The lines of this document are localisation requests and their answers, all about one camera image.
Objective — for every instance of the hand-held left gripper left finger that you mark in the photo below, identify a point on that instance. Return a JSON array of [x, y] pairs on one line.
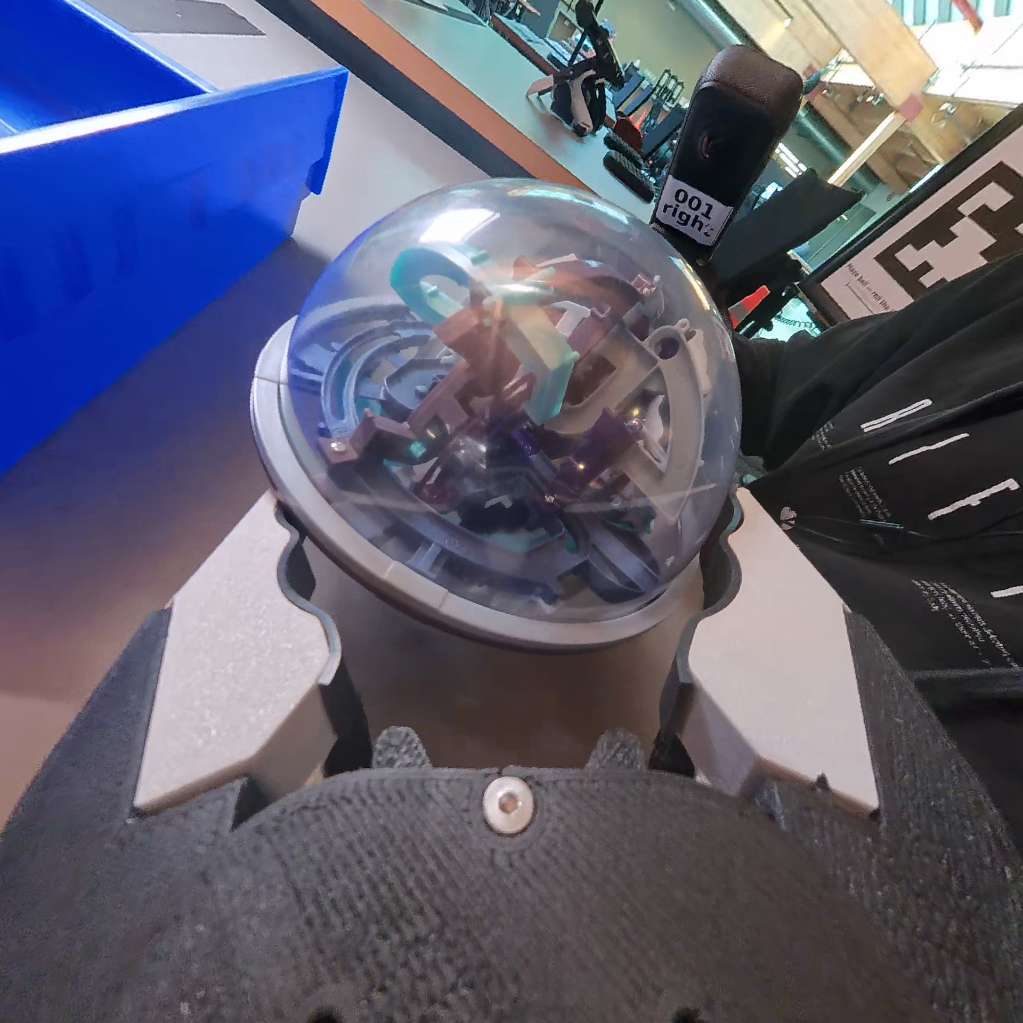
[[240, 688]]

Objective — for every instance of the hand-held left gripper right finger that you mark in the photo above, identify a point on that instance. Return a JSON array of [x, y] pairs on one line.
[[784, 688]]

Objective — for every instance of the clear plastic maze ball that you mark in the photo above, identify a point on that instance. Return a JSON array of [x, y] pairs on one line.
[[512, 416]]

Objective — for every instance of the blue plastic bin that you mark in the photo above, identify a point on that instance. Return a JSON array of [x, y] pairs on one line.
[[128, 208]]

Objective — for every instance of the black office chair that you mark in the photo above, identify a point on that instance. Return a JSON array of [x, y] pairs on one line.
[[792, 232]]

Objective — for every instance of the spare hand-held gripper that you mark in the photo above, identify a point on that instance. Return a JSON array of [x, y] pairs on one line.
[[584, 72]]

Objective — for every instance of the orange traffic cone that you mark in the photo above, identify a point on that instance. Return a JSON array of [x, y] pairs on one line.
[[748, 307]]

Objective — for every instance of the black backpack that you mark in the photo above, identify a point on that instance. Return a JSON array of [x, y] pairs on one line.
[[927, 576]]

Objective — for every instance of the black-framed marker sign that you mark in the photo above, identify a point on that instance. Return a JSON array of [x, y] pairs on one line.
[[943, 224]]

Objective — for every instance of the long pale desk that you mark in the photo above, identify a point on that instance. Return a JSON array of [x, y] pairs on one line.
[[480, 80]]

